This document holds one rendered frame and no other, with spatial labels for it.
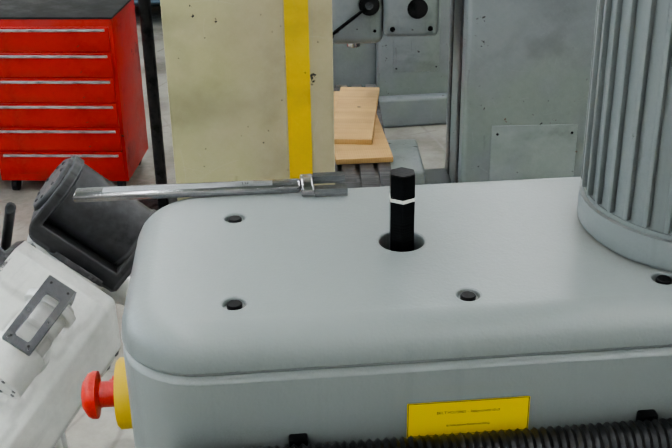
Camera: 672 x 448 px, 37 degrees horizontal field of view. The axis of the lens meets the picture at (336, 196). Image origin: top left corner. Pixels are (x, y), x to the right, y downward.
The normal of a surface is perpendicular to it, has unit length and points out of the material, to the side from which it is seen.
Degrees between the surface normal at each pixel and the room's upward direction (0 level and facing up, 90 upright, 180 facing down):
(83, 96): 90
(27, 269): 46
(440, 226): 0
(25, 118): 90
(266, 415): 90
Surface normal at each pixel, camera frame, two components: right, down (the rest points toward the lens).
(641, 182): -0.75, 0.29
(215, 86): 0.09, 0.41
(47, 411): 0.82, 0.12
